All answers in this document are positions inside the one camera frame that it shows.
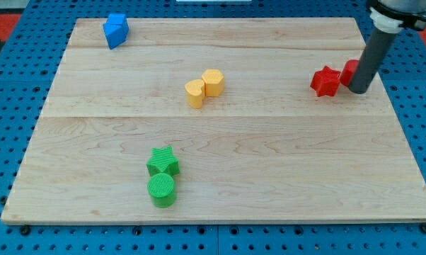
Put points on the yellow hexagon block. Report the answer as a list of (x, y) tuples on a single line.
[(214, 82)]

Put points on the red round block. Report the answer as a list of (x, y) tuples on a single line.
[(348, 71)]

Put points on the green star block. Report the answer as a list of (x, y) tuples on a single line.
[(163, 161)]

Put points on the blue angular block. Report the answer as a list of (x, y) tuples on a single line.
[(115, 34)]

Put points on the blue cube block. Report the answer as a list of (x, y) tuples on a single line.
[(117, 19)]

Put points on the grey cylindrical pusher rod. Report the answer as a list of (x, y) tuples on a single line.
[(378, 44)]

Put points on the yellow heart block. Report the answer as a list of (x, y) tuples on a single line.
[(195, 93)]

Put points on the green cylinder block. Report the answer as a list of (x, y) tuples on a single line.
[(161, 188)]

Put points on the red star block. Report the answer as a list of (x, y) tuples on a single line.
[(325, 82)]

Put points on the wooden board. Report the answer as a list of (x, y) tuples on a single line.
[(267, 151)]

